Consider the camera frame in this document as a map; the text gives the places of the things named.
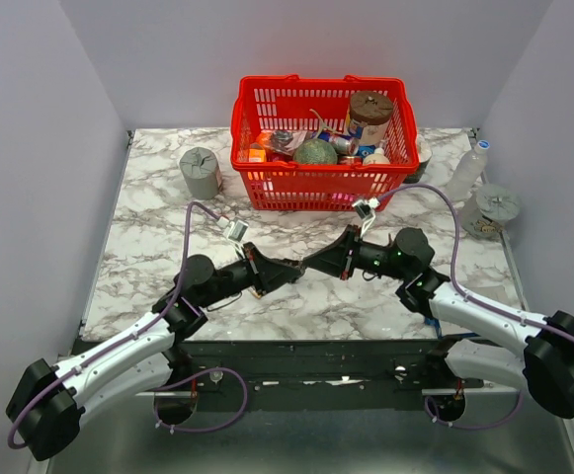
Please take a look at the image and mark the white pump bottle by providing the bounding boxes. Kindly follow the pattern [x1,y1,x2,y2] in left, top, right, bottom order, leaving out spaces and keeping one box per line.
[362,147,390,166]

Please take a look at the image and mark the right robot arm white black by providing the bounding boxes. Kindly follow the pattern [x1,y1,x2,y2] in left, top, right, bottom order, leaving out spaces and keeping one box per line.
[303,225,574,419]

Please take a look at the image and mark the grey taped can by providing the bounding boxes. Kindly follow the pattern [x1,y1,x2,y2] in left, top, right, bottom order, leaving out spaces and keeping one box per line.
[179,147,222,200]
[458,183,521,240]

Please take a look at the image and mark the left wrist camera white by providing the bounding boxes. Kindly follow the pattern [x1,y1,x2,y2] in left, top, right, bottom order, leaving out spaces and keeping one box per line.
[216,216,249,244]

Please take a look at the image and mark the red plastic basket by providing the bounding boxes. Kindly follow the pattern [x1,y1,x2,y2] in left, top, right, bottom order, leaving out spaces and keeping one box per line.
[230,74,419,211]

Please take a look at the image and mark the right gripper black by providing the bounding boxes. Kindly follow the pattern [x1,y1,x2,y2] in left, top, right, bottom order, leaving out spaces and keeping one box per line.
[303,224,410,280]

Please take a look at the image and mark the grey taped can left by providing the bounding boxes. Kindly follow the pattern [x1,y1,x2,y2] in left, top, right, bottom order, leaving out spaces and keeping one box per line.
[179,147,222,200]

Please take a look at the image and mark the clear plastic water bottle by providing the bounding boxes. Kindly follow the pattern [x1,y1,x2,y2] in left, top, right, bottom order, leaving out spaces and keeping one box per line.
[445,140,490,201]

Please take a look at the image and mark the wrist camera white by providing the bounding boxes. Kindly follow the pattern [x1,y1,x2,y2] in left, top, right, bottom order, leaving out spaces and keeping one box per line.
[216,216,249,244]
[352,197,380,237]

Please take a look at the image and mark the black mounting rail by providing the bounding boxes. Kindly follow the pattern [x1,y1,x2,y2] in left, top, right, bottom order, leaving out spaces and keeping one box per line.
[71,338,485,414]

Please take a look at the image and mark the red soda can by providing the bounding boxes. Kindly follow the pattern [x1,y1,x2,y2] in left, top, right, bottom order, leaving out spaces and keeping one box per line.
[338,156,363,166]

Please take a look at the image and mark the crumpled snack packet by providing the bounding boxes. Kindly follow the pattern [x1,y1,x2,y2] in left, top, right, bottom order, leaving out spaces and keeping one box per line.
[255,129,312,156]

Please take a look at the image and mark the green melon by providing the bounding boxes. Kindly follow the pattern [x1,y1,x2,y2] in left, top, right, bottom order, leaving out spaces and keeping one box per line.
[293,138,338,165]

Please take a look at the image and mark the orange small box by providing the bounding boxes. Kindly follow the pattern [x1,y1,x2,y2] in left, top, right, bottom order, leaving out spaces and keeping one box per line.
[247,147,267,163]

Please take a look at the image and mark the grey taped can right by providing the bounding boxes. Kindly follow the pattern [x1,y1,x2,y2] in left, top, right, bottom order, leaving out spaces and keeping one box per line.
[458,183,521,240]

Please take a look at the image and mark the brown lid cylindrical canister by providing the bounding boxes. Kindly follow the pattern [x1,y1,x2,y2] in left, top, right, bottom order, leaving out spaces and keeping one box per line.
[346,91,394,146]

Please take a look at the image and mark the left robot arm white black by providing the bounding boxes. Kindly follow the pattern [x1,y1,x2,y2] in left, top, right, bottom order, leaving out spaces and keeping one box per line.
[6,243,304,461]

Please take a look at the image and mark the blue white booklet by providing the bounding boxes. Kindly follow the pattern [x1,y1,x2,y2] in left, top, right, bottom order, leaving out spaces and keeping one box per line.
[423,283,513,342]

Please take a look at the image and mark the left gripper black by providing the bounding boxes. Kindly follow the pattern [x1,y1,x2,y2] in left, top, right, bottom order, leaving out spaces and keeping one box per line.
[198,243,301,309]

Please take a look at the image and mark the black padlock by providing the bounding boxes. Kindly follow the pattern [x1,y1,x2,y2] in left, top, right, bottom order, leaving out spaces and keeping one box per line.
[289,265,306,284]

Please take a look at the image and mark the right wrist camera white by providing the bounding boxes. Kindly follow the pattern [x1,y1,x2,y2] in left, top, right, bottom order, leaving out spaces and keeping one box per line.
[352,197,380,237]

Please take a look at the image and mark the red blue drink can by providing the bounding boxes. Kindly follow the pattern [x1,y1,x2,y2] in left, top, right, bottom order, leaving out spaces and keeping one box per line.
[318,131,360,156]

